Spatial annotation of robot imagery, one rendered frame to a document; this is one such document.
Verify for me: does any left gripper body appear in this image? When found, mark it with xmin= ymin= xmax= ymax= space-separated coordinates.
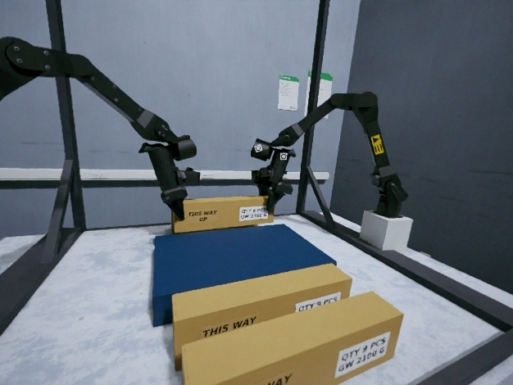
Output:
xmin=253 ymin=163 xmax=293 ymax=195

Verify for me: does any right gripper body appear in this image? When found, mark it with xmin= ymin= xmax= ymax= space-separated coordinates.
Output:
xmin=153 ymin=163 xmax=188 ymax=203

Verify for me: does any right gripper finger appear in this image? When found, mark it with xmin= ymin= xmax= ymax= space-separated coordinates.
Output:
xmin=165 ymin=197 xmax=186 ymax=220

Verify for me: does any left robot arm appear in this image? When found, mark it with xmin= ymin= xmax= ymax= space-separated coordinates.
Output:
xmin=251 ymin=92 xmax=408 ymax=219

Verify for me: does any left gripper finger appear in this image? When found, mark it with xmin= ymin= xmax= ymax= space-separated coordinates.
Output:
xmin=266 ymin=188 xmax=286 ymax=211
xmin=257 ymin=185 xmax=269 ymax=196

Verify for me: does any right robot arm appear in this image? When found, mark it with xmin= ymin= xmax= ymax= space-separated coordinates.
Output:
xmin=0 ymin=36 xmax=197 ymax=168

